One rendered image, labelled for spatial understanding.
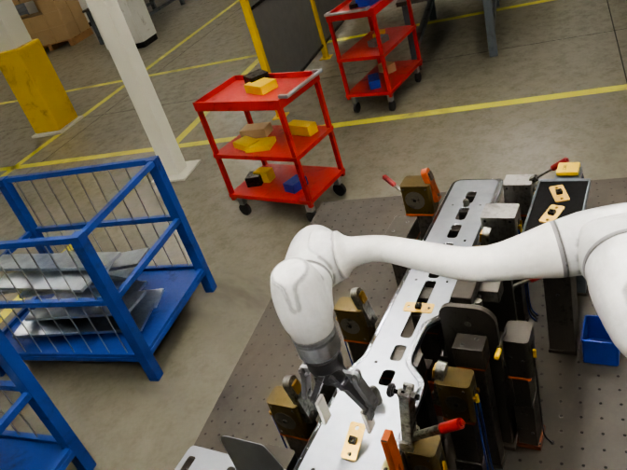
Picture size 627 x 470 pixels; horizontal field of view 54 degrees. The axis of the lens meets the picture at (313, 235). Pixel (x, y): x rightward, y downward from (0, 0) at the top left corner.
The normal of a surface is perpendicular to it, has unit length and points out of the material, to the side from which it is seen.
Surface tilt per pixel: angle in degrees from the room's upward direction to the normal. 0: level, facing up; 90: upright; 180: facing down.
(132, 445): 0
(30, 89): 90
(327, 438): 0
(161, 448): 0
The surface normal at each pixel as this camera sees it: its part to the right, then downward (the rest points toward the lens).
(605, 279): -0.94, -0.32
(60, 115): 0.92, -0.05
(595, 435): -0.26, -0.82
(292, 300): -0.16, 0.41
